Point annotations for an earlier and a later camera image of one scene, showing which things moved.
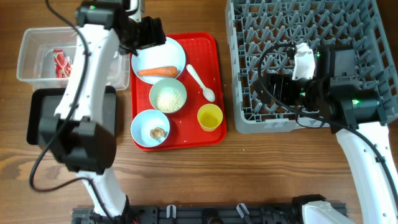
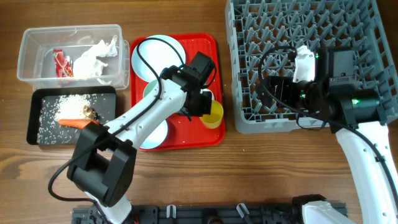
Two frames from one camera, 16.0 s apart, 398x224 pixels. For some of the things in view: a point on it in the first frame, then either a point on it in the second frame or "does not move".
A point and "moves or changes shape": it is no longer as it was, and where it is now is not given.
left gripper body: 144,35 to 202,106
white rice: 170,100 moves or changes shape
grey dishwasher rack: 254,27 does not move
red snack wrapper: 63,67 does not move
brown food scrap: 157,132 moves or changes shape
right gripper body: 267,90 does not move
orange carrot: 171,71 moves or changes shape
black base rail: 197,213 does not move
